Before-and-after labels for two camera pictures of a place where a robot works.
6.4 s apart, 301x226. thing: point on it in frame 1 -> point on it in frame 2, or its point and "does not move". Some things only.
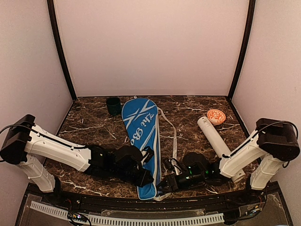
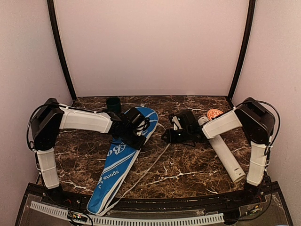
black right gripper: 172,181 -> 170,137
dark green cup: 114,105 does not move
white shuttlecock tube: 217,142 does not move
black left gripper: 142,181 -> 138,145
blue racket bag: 140,118 -> 120,159
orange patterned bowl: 216,117 does not move
